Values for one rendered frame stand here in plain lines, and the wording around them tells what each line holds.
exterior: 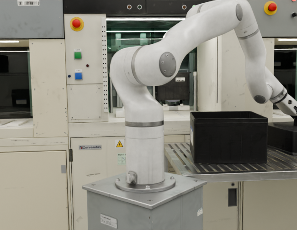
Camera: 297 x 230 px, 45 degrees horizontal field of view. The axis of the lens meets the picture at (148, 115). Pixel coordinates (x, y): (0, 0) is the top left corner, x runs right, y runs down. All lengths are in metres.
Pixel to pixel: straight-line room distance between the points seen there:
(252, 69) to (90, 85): 0.78
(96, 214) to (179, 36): 0.60
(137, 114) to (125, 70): 0.14
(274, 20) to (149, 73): 1.08
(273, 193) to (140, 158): 1.12
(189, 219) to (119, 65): 0.51
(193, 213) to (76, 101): 0.91
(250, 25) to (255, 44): 0.08
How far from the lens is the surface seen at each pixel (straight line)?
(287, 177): 1.33
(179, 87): 2.32
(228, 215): 2.00
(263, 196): 2.02
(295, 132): 1.58
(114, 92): 2.66
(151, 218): 0.97
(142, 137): 1.04
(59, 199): 1.89
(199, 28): 1.21
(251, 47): 1.51
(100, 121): 1.79
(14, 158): 1.88
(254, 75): 1.52
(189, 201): 1.11
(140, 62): 1.00
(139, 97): 1.07
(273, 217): 2.09
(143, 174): 1.06
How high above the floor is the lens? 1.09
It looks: 6 degrees down
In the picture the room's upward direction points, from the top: 1 degrees counter-clockwise
